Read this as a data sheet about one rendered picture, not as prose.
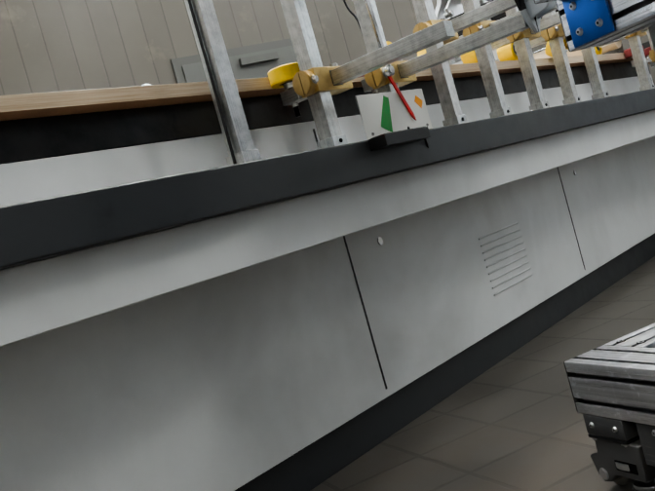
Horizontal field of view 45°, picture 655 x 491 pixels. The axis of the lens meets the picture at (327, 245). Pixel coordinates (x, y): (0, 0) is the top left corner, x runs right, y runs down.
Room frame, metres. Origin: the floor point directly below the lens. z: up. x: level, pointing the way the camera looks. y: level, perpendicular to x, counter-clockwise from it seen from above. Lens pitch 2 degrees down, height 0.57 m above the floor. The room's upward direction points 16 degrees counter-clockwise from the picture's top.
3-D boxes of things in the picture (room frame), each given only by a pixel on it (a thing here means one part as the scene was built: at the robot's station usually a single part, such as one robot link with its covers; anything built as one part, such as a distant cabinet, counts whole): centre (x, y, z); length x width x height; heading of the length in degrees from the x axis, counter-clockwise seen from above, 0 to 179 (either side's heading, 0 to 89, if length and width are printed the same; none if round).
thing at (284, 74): (1.74, -0.02, 0.85); 0.08 x 0.08 x 0.11
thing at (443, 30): (1.61, -0.16, 0.84); 0.43 x 0.03 x 0.04; 48
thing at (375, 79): (1.85, -0.25, 0.85); 0.13 x 0.06 x 0.05; 138
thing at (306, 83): (1.66, -0.08, 0.84); 0.13 x 0.06 x 0.05; 138
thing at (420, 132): (1.73, -0.23, 0.68); 0.22 x 0.05 x 0.05; 138
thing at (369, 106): (1.79, -0.23, 0.75); 0.26 x 0.01 x 0.10; 138
